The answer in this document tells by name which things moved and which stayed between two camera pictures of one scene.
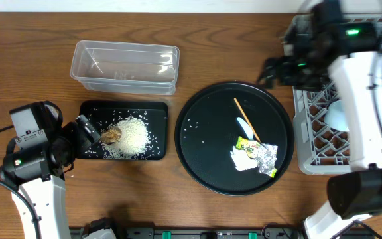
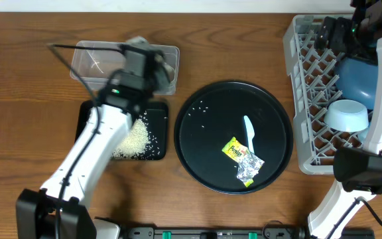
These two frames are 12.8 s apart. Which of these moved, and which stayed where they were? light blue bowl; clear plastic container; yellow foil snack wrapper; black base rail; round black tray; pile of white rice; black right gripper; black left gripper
Moved: black right gripper; yellow foil snack wrapper; black left gripper
Stayed: black base rail; clear plastic container; pile of white rice; round black tray; light blue bowl
